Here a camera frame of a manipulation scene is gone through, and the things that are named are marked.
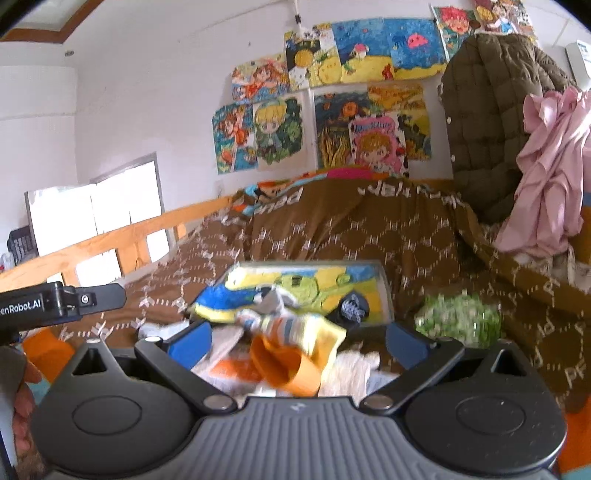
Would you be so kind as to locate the grey tray with cartoon lining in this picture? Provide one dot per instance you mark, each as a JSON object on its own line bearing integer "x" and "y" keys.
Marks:
{"x": 317, "y": 287}

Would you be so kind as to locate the starry night style painting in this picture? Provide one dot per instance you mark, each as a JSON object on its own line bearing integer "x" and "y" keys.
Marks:
{"x": 334, "y": 111}

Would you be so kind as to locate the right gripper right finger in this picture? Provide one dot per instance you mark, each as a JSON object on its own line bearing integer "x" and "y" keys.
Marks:
{"x": 425, "y": 361}

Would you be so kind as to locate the orange fabric cup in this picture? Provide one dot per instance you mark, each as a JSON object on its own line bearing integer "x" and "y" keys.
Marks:
{"x": 285, "y": 368}

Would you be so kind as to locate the blue sea beach painting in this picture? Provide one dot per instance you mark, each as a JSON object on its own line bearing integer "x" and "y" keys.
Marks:
{"x": 383, "y": 49}

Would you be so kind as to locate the person's left hand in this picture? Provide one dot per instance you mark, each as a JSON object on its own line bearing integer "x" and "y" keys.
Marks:
{"x": 19, "y": 455}

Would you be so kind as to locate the orange girl small painting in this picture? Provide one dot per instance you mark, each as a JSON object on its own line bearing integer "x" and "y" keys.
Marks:
{"x": 260, "y": 80}

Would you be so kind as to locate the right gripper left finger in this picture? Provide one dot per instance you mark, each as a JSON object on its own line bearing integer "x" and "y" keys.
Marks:
{"x": 172, "y": 360}

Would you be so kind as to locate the yellow planet painting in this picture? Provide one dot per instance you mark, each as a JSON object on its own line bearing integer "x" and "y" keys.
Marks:
{"x": 312, "y": 57}

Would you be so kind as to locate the green white beaded bag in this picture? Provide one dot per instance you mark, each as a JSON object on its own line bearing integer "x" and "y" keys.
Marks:
{"x": 463, "y": 317}

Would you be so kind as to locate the red hair child painting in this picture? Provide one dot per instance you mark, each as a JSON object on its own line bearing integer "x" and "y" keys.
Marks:
{"x": 455, "y": 25}

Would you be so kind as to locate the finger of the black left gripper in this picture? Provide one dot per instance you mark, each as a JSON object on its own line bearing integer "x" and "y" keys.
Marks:
{"x": 97, "y": 299}

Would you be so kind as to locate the striped yellow sock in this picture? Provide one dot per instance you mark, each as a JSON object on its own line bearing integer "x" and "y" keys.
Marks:
{"x": 310, "y": 333}

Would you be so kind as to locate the blond boy painting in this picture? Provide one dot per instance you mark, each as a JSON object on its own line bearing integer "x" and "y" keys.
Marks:
{"x": 279, "y": 133}

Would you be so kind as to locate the pink shirt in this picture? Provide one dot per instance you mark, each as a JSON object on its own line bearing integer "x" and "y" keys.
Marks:
{"x": 555, "y": 166}

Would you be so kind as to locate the top right cartoon painting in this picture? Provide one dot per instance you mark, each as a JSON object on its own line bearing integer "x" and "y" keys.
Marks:
{"x": 505, "y": 17}

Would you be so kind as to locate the black crate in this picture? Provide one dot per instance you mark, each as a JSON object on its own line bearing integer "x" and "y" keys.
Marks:
{"x": 21, "y": 245}

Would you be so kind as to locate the olive quilted jacket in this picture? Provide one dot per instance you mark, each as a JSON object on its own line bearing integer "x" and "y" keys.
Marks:
{"x": 482, "y": 91}

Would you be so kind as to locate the white baby cloth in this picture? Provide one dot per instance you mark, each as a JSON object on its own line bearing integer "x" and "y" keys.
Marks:
{"x": 228, "y": 367}

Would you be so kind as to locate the mermaid girl painting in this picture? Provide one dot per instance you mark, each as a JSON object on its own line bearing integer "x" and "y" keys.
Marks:
{"x": 233, "y": 137}

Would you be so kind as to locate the brown patterned PF blanket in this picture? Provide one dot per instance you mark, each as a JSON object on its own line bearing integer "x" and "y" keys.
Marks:
{"x": 423, "y": 239}

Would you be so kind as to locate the wooden bed rail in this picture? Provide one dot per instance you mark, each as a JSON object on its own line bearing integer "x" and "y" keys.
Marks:
{"x": 129, "y": 244}

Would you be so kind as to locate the pink girl painting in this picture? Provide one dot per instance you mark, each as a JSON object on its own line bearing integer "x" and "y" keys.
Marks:
{"x": 379, "y": 143}

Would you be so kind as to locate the window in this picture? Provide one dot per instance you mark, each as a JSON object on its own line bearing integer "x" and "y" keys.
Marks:
{"x": 66, "y": 215}

